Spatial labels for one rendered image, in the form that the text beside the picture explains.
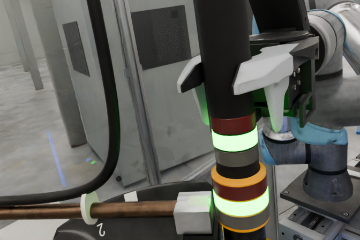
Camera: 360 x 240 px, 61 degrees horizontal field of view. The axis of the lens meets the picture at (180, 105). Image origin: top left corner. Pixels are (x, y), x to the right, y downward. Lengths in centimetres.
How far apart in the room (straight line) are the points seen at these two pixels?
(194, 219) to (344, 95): 30
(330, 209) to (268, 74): 90
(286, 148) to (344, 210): 24
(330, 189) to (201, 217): 86
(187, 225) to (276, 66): 14
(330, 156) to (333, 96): 58
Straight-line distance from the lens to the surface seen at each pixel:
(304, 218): 114
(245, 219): 25
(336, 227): 112
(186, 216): 26
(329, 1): 82
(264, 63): 21
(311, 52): 25
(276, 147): 100
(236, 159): 23
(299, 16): 32
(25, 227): 65
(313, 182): 110
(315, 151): 103
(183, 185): 45
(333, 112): 48
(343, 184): 111
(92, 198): 30
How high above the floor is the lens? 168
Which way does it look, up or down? 17 degrees down
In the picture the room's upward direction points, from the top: 9 degrees counter-clockwise
